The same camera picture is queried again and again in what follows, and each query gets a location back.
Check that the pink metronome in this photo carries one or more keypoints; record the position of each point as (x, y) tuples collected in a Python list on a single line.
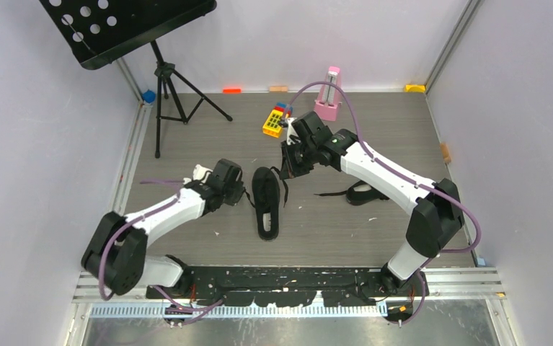
[(328, 102)]

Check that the black music stand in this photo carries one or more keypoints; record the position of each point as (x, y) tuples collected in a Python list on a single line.
[(100, 32)]

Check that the blue corner block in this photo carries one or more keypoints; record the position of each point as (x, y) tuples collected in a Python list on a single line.
[(149, 97)]

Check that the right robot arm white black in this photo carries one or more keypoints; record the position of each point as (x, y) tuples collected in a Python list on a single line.
[(436, 215)]

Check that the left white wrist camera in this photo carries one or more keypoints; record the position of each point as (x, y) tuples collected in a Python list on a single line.
[(200, 173)]

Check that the tan wooden block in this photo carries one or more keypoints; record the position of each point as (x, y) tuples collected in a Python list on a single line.
[(278, 89)]

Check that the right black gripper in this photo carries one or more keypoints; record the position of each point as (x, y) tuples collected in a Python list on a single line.
[(289, 169)]

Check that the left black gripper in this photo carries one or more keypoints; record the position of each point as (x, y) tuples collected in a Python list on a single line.
[(237, 193)]

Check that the wooden block right edge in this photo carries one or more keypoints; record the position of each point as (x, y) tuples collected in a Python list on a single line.
[(446, 154)]

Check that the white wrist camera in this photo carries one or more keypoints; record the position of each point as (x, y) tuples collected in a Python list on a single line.
[(291, 134), (200, 173)]

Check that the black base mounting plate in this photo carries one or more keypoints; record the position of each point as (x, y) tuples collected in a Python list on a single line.
[(287, 286)]

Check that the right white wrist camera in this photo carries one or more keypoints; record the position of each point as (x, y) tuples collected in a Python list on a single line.
[(291, 134)]

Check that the orange block at wall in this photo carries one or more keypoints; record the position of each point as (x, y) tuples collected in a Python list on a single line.
[(231, 91)]

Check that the yellow toy brick block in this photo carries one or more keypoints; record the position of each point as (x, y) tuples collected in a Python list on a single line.
[(271, 126)]

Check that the black canvas shoe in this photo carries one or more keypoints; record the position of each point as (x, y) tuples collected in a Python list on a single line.
[(265, 200), (357, 194)]

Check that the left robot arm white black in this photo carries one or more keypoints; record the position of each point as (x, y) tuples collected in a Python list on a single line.
[(117, 255)]

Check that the yellow corner block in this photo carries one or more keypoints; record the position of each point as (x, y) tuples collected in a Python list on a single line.
[(414, 88)]

